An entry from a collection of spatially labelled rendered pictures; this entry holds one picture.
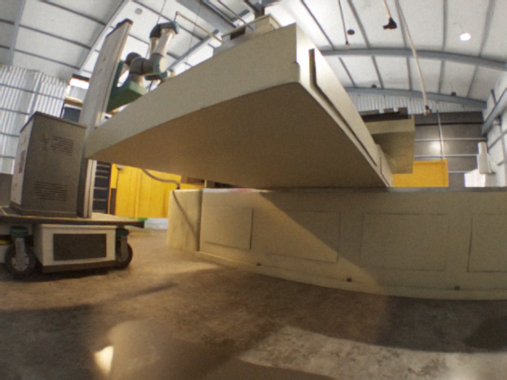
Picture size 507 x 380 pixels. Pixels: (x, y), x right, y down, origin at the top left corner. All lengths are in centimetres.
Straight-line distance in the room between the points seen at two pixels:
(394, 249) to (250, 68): 123
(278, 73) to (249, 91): 5
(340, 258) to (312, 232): 24
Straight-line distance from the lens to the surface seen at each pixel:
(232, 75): 39
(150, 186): 479
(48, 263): 136
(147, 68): 174
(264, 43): 38
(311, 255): 154
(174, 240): 245
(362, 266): 146
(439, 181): 384
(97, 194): 318
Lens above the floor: 44
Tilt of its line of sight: 5 degrees up
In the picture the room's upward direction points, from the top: 3 degrees clockwise
